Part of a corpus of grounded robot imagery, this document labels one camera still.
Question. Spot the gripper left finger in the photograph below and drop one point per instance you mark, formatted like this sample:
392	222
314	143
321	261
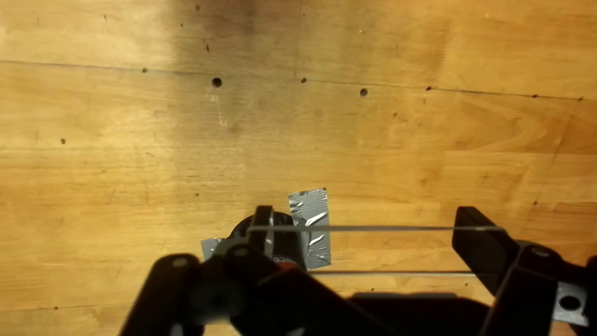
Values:
219	289

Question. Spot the black cup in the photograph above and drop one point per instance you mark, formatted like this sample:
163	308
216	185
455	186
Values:
287	247

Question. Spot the grey rubber band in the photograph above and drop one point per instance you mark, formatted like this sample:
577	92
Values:
373	228

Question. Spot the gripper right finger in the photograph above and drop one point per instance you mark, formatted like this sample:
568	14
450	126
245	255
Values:
527	280

